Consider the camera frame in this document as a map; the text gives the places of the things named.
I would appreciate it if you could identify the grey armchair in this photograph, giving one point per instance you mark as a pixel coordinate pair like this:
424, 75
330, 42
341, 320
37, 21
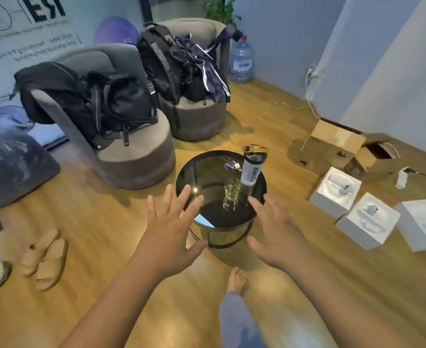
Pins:
198, 115
137, 159

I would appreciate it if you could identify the beige slide sandal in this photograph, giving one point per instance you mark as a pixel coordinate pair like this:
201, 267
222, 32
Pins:
39, 251
52, 264

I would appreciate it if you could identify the person's right thumb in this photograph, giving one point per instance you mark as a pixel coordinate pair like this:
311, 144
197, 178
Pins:
257, 245

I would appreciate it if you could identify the person's left thumb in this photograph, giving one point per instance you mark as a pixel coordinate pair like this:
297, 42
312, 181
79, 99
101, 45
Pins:
198, 250

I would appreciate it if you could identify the black grey-trimmed backpack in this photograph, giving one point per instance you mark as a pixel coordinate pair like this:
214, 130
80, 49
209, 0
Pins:
158, 61

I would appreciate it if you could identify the person's left little finger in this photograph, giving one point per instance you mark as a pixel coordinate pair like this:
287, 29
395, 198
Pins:
152, 212

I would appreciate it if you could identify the white power adapter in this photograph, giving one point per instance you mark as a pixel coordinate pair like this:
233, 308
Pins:
402, 177

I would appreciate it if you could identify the bunch of keys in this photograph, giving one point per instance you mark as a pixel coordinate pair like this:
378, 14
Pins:
233, 164

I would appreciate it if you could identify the person's right hand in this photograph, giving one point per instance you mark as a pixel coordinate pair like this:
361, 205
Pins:
283, 239

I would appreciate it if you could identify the clear drinking glass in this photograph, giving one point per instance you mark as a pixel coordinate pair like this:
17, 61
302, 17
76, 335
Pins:
232, 193

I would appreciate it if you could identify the person's left middle finger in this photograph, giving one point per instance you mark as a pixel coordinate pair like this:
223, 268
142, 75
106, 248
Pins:
183, 202

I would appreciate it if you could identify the large clear water jug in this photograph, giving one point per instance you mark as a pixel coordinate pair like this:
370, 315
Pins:
241, 61

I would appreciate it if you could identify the round black glass side table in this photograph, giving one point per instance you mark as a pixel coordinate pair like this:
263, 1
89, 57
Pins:
213, 199

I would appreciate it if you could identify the dark plastic bag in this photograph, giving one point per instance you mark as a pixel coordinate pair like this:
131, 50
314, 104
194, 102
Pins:
13, 166

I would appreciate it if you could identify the white printed wall banner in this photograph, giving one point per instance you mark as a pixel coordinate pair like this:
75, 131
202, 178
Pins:
20, 32

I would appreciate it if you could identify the person's left forearm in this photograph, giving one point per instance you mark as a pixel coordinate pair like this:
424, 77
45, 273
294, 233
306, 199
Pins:
118, 308

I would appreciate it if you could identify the person's bare foot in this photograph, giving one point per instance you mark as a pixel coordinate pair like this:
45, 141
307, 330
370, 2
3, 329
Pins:
236, 280

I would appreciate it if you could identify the black jacket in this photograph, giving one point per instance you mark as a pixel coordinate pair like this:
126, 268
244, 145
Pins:
49, 90

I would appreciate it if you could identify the white product box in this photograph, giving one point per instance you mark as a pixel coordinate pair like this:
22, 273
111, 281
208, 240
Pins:
369, 221
336, 192
421, 224

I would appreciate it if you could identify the open brown cardboard box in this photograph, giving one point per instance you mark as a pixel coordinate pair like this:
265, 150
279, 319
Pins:
374, 157

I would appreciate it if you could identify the white shaker bottle gold lid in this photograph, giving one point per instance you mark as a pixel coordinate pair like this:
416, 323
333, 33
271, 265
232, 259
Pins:
253, 170

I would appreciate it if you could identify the person's leg in blue trousers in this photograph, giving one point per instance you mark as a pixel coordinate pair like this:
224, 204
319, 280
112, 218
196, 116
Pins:
240, 322

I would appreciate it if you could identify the person's left hand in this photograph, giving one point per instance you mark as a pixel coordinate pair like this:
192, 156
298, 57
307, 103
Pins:
166, 242

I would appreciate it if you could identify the person's right forearm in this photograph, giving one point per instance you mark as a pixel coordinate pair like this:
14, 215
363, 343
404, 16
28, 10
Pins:
347, 308

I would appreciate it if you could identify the closed brown cardboard box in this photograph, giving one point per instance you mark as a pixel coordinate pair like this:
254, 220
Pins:
331, 148

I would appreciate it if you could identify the navy jacket white stripes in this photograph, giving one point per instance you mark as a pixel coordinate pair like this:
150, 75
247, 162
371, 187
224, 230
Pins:
202, 68

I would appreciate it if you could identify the green potted plant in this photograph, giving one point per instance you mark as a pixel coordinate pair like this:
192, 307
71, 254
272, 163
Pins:
222, 10

